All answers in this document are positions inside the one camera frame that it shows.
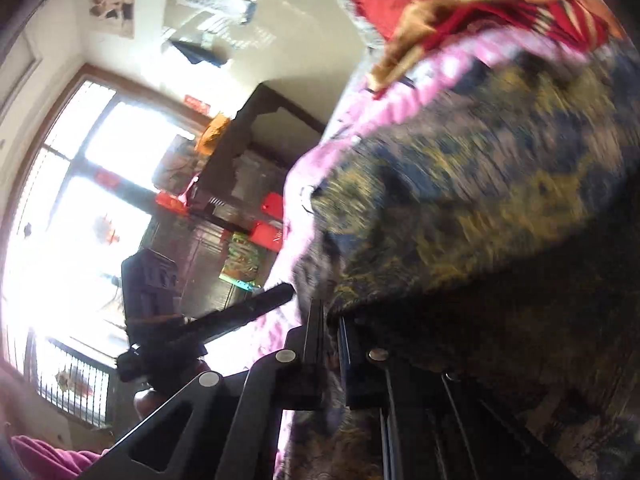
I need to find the wall poster with figures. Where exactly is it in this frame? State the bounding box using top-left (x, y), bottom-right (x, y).
top-left (88, 0), bottom-right (136, 39)

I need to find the pink penguin bed sheet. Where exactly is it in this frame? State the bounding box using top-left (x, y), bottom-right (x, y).
top-left (249, 24), bottom-right (551, 480)

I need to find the dark floral patterned garment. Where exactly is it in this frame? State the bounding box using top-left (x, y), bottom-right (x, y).
top-left (293, 42), bottom-right (639, 479)

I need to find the person's left hand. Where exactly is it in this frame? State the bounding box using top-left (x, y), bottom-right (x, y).
top-left (131, 358), bottom-right (212, 421)

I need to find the wooden framed window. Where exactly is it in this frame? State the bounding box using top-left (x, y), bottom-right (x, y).
top-left (1, 65), bottom-right (227, 432)

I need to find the magenta left sleeve forearm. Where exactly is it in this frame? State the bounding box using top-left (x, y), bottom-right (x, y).
top-left (10, 436), bottom-right (106, 480)

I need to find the red gold floral blanket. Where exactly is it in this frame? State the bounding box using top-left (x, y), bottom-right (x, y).
top-left (348, 0), bottom-right (626, 93)

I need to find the dark wooden cabinet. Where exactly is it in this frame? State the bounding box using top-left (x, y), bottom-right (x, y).
top-left (141, 84), bottom-right (324, 318)

